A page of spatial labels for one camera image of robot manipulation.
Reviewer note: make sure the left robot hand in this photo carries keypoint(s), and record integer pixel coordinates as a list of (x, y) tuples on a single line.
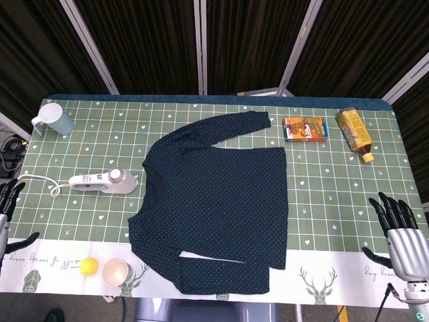
[(4, 231)]

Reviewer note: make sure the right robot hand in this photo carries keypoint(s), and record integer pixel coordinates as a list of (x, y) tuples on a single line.
[(407, 251)]

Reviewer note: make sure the white handheld steamer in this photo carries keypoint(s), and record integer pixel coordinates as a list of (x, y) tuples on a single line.
[(110, 184)]

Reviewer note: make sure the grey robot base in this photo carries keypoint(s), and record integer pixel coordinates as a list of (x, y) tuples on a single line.
[(207, 312)]

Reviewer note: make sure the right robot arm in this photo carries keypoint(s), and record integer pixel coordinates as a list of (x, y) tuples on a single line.
[(417, 302)]

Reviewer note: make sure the green checkered tablecloth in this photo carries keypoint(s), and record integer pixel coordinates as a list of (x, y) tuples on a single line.
[(318, 208)]

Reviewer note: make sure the dark dotted long-sleeve shirt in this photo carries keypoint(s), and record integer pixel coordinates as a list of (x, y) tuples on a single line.
[(218, 201)]

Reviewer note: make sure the black equipment on floor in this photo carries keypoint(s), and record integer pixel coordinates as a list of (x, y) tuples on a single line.
[(11, 152)]

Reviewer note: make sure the yellow ball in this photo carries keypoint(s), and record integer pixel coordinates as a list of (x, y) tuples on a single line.
[(88, 267)]

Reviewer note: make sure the black shoe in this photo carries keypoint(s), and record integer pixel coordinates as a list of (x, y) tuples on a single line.
[(55, 316)]

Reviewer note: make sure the beige paper cup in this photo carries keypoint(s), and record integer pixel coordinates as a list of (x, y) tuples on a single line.
[(115, 272)]

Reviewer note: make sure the yellow tea bottle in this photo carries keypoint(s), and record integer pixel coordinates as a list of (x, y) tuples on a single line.
[(355, 131)]

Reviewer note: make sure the orange snack box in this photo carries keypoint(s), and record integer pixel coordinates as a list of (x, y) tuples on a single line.
[(305, 130)]

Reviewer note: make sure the white partition foot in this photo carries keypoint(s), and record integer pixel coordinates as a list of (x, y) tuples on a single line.
[(264, 92)]

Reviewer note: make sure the white partition frame post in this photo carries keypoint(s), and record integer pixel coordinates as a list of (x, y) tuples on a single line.
[(300, 47), (201, 47), (88, 47), (13, 125), (407, 78)]

